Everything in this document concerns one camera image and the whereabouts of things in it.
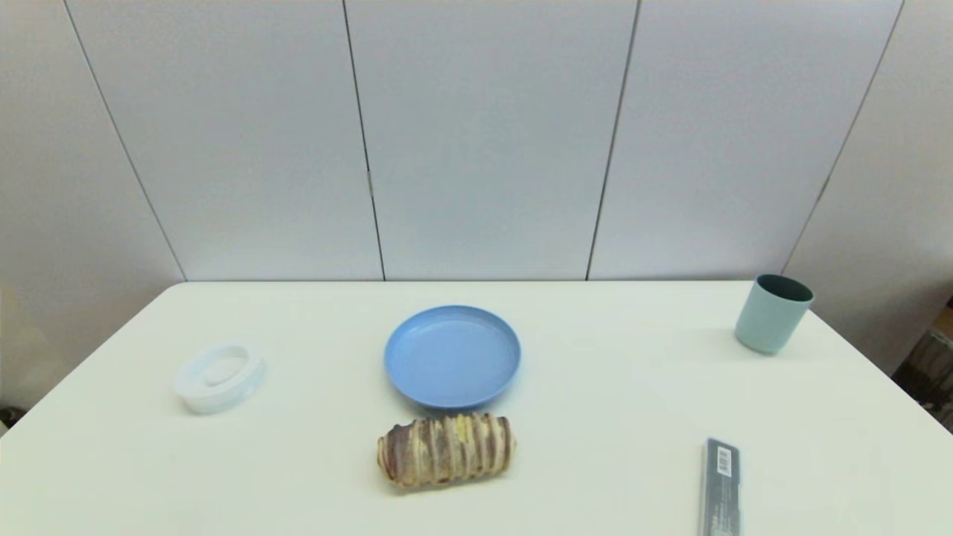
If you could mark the long striped brown bread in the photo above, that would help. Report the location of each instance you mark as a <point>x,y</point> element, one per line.
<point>447,450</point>

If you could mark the blue round plate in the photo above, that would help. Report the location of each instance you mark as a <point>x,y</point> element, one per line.
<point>452,357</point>

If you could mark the white round dish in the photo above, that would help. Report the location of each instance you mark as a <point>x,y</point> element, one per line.
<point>220,378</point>

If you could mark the teal plastic cup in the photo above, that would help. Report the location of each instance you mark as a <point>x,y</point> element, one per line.
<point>770,320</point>

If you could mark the grey transparent pencil case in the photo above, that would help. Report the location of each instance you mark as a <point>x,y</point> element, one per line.
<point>720,491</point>

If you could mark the grey background crate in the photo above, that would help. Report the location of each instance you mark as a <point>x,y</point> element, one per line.
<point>931,372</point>

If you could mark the brown cardboard box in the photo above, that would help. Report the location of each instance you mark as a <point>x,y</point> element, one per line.
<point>947,318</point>

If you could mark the dark background object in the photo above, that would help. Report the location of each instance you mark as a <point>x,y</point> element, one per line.
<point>11,417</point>

